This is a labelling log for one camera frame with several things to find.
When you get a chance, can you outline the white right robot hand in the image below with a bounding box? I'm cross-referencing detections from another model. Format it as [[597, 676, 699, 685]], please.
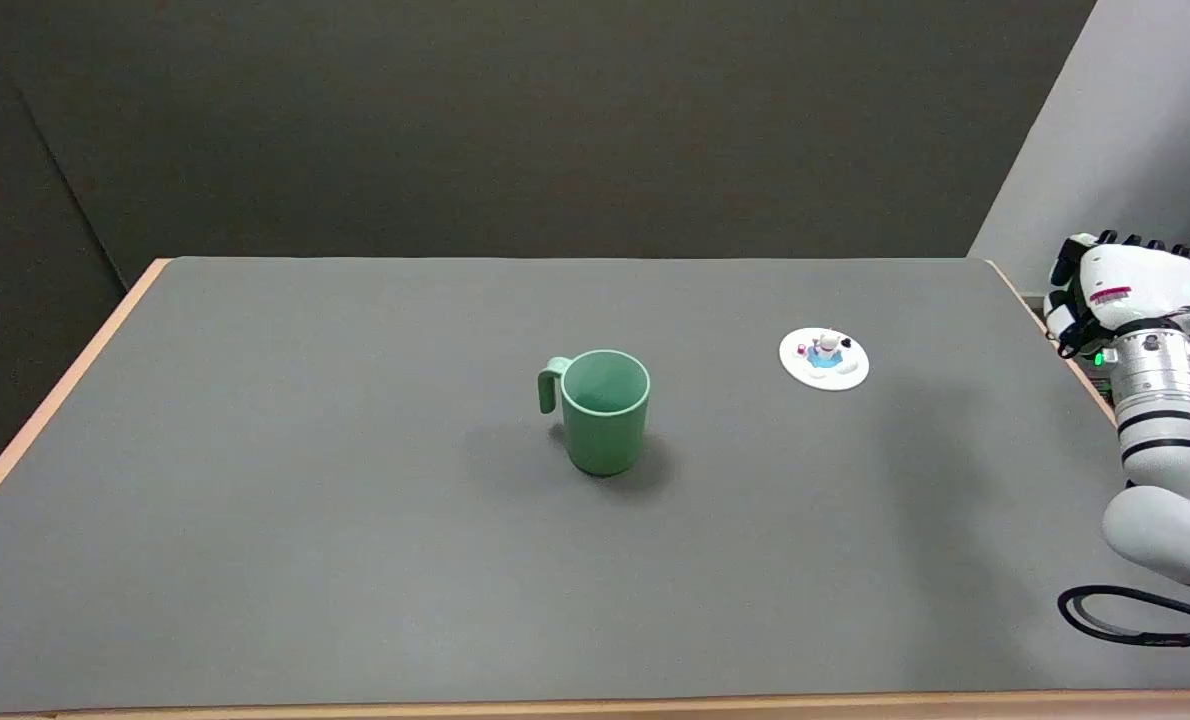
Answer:
[[1043, 230, 1190, 359]]

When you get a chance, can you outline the green plastic mug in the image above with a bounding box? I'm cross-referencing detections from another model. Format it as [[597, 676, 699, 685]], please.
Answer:
[[538, 349, 652, 478]]

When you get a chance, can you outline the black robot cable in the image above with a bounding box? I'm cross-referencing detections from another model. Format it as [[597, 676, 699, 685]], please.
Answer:
[[1057, 586, 1190, 648]]

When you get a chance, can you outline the small white decorated plate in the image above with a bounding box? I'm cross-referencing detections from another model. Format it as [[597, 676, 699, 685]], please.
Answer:
[[779, 327, 871, 392]]

